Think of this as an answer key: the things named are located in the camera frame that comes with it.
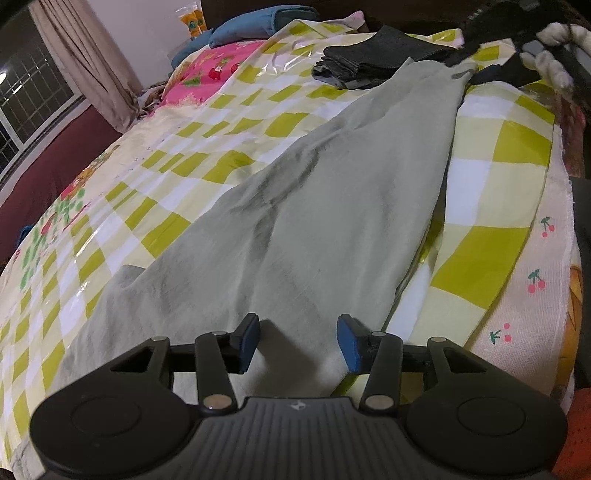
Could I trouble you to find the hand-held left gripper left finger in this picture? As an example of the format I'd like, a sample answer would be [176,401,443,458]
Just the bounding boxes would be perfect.
[109,313,262,411]

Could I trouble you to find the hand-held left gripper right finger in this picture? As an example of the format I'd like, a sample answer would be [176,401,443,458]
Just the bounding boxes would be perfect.
[336,314,485,411]

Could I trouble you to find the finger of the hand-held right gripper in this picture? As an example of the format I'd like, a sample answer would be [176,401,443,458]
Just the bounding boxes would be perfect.
[444,1,525,65]
[467,44,543,89]

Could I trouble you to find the grey-green pants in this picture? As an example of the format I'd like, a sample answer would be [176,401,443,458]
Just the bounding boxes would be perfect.
[9,58,478,480]

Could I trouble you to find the dark grey folded pants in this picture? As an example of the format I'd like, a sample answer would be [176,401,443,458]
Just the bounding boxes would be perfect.
[311,25,458,90]

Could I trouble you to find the person's right hand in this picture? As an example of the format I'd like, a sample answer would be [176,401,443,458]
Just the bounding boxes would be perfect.
[519,18,591,92]

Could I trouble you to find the dark brown headboard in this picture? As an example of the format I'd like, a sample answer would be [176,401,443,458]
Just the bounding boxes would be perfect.
[203,0,476,34]

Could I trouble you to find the cherry print bed sheet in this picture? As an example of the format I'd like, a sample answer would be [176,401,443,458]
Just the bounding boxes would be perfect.
[0,11,583,400]

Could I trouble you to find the yellow-green checkered plastic sheet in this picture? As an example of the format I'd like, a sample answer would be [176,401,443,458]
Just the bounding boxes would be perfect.
[0,21,557,480]

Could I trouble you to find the blue pillow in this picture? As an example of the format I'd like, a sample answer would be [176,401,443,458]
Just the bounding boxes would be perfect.
[208,4,320,48]

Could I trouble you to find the orange clothing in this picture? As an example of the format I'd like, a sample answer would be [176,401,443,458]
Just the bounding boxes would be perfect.
[550,387,591,480]

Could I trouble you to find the maroon sofa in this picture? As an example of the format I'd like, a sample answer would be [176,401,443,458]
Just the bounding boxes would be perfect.
[0,102,126,266]

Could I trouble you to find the bedside clutter pile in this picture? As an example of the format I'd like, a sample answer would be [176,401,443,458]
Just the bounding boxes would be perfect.
[137,82,172,112]

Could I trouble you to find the pink strawberry print blanket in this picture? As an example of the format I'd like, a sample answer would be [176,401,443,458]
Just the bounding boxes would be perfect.
[159,39,278,108]

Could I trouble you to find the yellow toy packet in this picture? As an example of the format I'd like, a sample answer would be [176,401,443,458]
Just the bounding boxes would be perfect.
[179,9,206,38]

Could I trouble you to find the blue folded blanket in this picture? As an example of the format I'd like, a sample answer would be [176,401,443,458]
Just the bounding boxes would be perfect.
[172,36,214,70]

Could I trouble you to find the beige curtain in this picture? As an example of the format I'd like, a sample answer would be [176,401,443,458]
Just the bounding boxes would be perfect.
[28,0,145,134]

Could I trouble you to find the barred window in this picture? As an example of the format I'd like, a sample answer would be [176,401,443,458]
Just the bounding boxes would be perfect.
[0,11,88,172]

